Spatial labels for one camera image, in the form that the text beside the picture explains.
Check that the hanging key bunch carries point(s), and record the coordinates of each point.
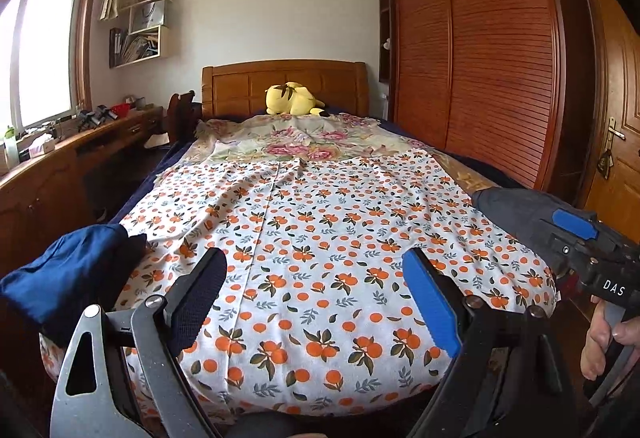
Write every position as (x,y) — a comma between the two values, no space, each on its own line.
(606,163)

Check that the tissue box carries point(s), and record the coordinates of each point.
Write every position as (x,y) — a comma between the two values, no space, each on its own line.
(40,145)

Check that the dark binders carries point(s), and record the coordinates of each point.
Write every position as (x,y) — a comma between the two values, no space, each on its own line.
(116,48)

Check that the wooden bed headboard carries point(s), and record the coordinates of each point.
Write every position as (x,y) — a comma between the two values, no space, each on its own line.
(235,87)

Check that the dark wooden chair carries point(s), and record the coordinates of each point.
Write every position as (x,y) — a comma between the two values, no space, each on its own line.
(180,112)

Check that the yellow plush toy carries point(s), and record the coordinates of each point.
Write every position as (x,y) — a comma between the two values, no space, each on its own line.
(290,100)

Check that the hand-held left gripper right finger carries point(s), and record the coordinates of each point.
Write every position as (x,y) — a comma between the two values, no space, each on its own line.
(432,303)

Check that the floral rose blanket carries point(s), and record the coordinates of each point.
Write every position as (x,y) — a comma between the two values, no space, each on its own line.
(310,137)

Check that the green cap bottle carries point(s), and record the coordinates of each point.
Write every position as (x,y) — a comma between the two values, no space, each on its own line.
(10,147)

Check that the long wooden desk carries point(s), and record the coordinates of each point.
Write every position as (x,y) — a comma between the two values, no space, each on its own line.
(45,178)

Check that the orange print bed sheet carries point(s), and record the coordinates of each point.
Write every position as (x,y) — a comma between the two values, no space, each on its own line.
(325,228)

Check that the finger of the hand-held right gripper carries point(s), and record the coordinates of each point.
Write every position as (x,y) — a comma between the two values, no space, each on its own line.
(510,208)
(575,224)

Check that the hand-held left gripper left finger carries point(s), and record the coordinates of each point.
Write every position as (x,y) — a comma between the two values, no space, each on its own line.
(197,298)

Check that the person's right hand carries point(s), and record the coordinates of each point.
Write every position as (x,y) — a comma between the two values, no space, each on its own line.
(595,353)

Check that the white paper bag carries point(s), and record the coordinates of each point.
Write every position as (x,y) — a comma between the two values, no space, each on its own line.
(150,15)

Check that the folded blue garment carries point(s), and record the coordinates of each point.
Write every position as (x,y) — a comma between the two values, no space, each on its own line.
(65,273)

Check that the wooden corner shelf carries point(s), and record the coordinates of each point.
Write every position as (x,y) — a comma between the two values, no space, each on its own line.
(384,7)

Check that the white wall shelf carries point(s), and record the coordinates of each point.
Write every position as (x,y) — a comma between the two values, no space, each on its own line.
(166,42)

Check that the red basket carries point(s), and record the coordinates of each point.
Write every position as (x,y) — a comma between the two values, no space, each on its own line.
(120,109)

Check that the wooden louvered wardrobe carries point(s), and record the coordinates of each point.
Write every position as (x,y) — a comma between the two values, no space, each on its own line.
(490,67)

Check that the wooden framed window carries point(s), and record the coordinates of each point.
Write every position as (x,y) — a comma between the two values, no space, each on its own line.
(45,42)

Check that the black device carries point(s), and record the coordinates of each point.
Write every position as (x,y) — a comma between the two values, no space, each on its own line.
(96,116)

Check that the wooden room door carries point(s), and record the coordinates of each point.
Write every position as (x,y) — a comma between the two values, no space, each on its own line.
(620,92)

